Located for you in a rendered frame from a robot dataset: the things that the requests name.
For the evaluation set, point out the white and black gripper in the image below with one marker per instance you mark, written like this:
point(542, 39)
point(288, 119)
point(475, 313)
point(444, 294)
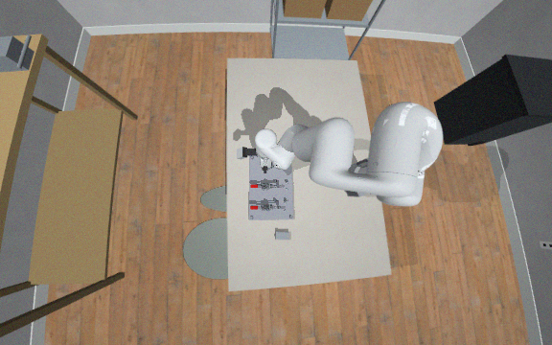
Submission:
point(265, 165)

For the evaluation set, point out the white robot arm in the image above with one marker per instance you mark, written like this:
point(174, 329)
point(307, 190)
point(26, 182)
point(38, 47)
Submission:
point(398, 156)

